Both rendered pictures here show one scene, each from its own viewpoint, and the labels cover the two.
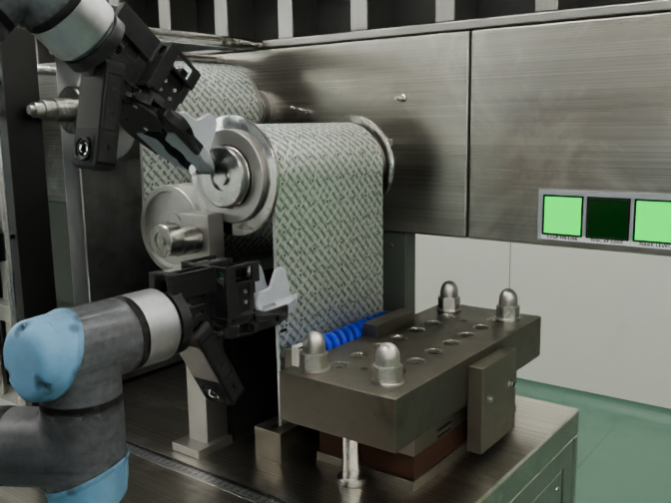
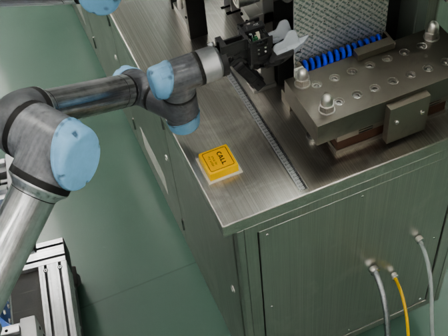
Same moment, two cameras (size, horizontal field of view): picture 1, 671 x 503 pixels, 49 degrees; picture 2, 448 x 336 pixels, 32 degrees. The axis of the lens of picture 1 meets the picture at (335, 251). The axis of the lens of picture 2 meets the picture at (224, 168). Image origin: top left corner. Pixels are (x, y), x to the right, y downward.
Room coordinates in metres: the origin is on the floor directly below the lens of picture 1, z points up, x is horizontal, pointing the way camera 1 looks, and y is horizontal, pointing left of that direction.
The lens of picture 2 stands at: (-0.28, -0.52, 2.23)
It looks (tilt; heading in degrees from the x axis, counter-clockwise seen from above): 50 degrees down; 35
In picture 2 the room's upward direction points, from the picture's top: 7 degrees counter-clockwise
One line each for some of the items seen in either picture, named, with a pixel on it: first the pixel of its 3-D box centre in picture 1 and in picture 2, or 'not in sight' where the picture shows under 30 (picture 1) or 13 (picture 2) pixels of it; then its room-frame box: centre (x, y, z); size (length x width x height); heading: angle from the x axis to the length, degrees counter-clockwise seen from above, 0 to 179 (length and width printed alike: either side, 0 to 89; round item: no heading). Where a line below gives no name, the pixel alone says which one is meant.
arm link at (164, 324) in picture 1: (143, 326); (209, 63); (0.72, 0.20, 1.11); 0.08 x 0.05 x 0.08; 53
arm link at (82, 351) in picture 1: (76, 350); (175, 77); (0.66, 0.24, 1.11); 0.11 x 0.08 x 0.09; 143
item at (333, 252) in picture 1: (334, 269); (341, 16); (0.97, 0.00, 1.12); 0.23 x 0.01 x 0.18; 143
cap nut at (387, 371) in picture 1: (387, 362); (327, 102); (0.78, -0.06, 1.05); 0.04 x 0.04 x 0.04
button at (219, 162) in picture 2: not in sight; (218, 162); (0.63, 0.14, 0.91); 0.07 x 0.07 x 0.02; 53
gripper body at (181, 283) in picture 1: (203, 303); (243, 49); (0.78, 0.15, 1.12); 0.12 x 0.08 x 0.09; 143
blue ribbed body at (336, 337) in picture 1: (346, 338); (344, 53); (0.96, -0.01, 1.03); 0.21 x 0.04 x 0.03; 143
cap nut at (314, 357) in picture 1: (314, 349); (302, 76); (0.83, 0.03, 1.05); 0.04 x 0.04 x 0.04
